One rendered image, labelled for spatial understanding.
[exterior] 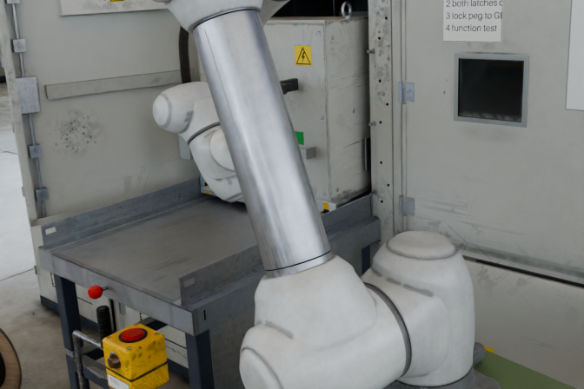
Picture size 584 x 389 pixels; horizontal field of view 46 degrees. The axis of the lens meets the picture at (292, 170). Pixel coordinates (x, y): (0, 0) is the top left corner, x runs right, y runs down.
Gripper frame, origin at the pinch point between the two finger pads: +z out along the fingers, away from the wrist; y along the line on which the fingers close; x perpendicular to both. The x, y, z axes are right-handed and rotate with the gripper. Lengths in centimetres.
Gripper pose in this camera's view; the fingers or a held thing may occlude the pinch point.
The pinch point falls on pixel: (287, 85)
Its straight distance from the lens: 179.8
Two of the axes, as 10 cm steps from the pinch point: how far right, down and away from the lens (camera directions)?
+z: 6.6, -2.3, 7.2
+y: 7.5, 1.4, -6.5
